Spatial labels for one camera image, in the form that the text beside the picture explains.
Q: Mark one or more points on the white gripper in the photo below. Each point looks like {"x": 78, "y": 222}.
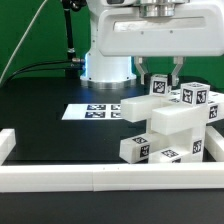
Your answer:
{"x": 195, "y": 29}

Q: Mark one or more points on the black camera stand pole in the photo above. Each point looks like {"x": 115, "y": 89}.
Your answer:
{"x": 68, "y": 6}

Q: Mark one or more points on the white U-shaped obstacle frame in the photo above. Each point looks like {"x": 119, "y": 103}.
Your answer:
{"x": 104, "y": 177}

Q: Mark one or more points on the white tag base sheet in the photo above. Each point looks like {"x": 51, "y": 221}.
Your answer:
{"x": 92, "y": 112}

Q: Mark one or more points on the white tagged cube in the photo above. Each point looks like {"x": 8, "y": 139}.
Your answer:
{"x": 159, "y": 85}
{"x": 194, "y": 93}

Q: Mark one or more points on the white chair seat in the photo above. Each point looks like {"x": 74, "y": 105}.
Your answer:
{"x": 191, "y": 139}

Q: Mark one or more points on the white chair back frame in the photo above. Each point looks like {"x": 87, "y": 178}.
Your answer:
{"x": 168, "y": 115}

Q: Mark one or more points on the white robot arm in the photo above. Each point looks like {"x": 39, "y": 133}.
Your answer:
{"x": 116, "y": 71}

